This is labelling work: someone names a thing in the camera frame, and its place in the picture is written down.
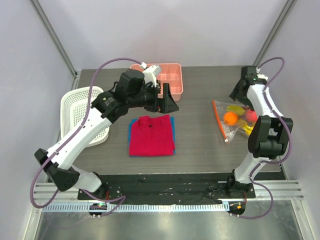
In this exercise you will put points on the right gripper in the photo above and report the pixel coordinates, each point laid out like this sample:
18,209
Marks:
239,89

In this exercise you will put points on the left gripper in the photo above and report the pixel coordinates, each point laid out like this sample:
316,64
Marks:
170,105

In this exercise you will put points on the clear zip top bag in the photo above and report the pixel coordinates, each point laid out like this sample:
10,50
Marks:
228,132

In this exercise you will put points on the orange fake fruit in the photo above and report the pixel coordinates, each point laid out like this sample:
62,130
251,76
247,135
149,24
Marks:
230,118

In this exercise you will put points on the yellow fake banana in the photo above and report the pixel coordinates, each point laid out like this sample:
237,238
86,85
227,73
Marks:
245,127

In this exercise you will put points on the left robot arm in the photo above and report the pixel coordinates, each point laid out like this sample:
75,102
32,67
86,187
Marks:
133,90

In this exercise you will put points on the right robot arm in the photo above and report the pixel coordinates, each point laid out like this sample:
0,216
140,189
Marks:
271,134

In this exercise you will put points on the yellow fake star fruit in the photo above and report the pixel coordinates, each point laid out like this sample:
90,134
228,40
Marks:
237,109

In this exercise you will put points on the red fake fruit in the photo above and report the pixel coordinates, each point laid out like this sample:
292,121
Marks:
250,116

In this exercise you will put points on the blue folded cloth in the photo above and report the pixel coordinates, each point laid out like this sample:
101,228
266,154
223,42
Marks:
173,125

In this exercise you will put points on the pink divided plastic tray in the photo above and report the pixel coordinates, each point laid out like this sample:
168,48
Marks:
171,73

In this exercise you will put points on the red folded shirt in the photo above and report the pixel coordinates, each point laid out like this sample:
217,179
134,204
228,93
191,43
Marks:
150,136

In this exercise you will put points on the white perforated plastic basket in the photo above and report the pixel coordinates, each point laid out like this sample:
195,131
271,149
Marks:
73,106

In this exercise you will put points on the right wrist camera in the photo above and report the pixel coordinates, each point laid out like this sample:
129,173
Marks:
260,77

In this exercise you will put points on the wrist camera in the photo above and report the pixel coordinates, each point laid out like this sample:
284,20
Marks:
150,73
260,77

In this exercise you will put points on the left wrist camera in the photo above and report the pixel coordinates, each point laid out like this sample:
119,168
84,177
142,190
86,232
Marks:
150,73

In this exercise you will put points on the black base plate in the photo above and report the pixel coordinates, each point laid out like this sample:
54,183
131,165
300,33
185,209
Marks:
171,189

